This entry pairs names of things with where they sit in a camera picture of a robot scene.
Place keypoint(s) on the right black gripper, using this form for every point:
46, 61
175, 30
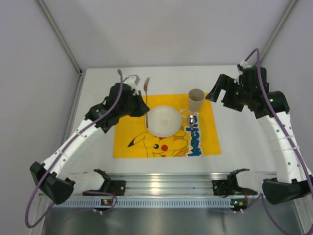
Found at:
230, 94

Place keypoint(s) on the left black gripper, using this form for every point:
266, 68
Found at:
136, 105

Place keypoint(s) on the wooden fork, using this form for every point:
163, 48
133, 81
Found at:
145, 87

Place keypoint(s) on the beige paper cup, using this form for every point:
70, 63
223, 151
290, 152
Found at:
195, 99

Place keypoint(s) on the yellow pikachu cloth placemat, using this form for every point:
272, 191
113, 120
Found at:
132, 139

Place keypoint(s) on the white paper plate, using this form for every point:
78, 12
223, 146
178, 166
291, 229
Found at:
163, 121

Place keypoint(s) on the metal spoon teal handle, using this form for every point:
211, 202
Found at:
191, 122

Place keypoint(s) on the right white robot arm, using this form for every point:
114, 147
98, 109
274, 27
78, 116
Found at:
293, 178

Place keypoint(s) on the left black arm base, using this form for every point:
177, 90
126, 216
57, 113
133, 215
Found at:
115, 187

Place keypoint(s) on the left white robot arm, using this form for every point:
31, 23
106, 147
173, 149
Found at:
64, 158

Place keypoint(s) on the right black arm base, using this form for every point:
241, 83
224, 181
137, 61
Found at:
228, 187

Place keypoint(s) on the aluminium rail frame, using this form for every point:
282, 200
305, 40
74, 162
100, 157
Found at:
136, 184

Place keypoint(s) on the perforated cable duct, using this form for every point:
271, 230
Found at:
153, 203

